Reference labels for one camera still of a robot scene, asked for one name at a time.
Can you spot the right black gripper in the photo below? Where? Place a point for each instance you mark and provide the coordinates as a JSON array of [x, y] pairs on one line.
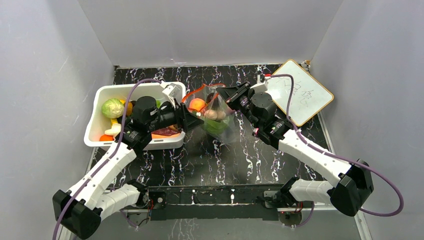
[[237, 98]]

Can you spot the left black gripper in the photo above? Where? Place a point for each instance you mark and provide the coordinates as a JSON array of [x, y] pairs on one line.
[[183, 118]]

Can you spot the peach fruit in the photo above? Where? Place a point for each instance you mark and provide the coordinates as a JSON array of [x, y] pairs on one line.
[[197, 104]]

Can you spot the garlic bulb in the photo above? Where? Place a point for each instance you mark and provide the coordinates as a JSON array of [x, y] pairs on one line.
[[211, 114]]

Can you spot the clear zip top bag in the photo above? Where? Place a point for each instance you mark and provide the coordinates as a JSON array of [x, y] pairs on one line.
[[215, 102]]

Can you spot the green cabbage head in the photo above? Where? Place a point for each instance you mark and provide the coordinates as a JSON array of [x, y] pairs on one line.
[[214, 127]]

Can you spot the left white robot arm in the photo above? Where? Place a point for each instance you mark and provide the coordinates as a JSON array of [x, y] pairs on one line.
[[120, 154]]

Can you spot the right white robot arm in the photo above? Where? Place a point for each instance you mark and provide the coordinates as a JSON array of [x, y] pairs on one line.
[[346, 186]]

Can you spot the white mushroom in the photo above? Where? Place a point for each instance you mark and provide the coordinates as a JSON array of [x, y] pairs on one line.
[[114, 130]]

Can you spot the pale green cabbage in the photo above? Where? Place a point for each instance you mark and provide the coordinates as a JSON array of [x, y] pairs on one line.
[[113, 108]]

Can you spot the orange tangerine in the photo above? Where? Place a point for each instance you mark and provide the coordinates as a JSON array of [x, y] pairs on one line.
[[106, 138]]

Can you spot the white plastic bin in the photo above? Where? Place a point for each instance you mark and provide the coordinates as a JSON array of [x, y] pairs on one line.
[[98, 123]]

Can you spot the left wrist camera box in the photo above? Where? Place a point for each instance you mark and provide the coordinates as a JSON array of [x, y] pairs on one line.
[[173, 92]]

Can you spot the small whiteboard yellow frame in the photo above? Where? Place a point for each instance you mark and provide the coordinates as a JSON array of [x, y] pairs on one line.
[[292, 84]]

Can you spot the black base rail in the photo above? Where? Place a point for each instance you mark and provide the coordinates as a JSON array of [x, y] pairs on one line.
[[246, 201]]

